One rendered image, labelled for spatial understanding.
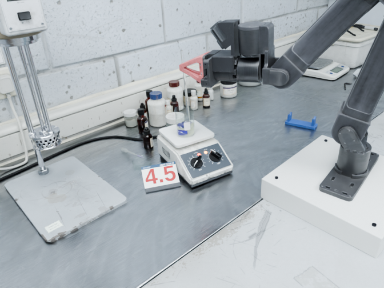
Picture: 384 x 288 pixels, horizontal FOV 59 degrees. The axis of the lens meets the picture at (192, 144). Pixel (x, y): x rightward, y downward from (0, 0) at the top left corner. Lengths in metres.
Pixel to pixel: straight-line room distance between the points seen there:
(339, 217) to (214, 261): 0.26
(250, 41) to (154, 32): 0.64
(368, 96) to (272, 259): 0.36
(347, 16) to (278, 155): 0.45
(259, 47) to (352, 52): 1.11
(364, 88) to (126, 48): 0.82
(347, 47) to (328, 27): 1.12
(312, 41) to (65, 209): 0.65
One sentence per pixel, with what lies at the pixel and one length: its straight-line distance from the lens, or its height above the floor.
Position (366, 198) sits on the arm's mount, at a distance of 0.80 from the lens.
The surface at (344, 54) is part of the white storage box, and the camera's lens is 1.85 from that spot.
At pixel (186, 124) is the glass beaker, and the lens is 0.89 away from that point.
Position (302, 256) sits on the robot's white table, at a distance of 0.71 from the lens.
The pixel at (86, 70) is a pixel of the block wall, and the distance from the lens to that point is 1.21.
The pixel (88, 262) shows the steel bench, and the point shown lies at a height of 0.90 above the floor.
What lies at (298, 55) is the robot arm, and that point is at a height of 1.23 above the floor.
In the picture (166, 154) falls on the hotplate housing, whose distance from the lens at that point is 0.94.
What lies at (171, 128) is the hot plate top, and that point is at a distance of 0.97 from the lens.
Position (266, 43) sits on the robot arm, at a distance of 0.75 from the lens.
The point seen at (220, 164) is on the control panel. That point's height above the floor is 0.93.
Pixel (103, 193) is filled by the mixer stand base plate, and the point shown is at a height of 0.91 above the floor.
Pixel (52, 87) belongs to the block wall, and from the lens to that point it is 1.17.
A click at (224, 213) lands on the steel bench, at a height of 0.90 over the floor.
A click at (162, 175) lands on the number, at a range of 0.89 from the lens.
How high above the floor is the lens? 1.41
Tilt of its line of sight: 29 degrees down
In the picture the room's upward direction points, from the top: 3 degrees counter-clockwise
